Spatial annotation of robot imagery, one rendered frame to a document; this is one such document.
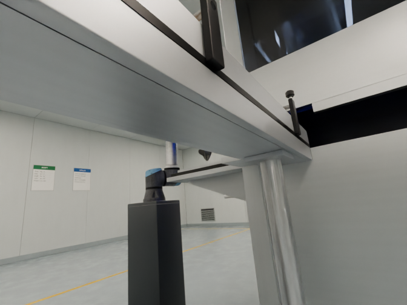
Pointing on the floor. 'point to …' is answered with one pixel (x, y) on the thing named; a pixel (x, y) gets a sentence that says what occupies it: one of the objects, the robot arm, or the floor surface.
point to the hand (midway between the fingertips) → (208, 158)
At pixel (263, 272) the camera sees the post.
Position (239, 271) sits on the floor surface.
